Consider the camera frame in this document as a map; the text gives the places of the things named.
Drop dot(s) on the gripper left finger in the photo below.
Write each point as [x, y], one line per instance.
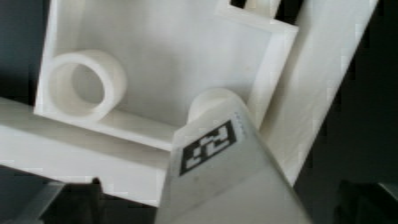
[66, 204]

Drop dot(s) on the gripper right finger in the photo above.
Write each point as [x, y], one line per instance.
[366, 203]

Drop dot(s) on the white chair leg with marker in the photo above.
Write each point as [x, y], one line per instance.
[226, 187]

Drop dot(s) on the white chair seat piece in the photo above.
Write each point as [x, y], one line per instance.
[140, 52]

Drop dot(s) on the white right side wall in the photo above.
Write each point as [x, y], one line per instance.
[332, 21]

